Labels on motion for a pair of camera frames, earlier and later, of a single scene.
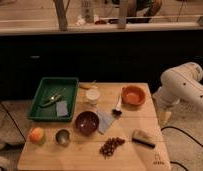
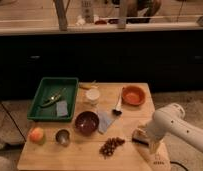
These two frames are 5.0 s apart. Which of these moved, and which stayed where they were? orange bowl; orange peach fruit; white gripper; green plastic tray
Moved: white gripper
Stayed: orange peach fruit; orange bowl; green plastic tray
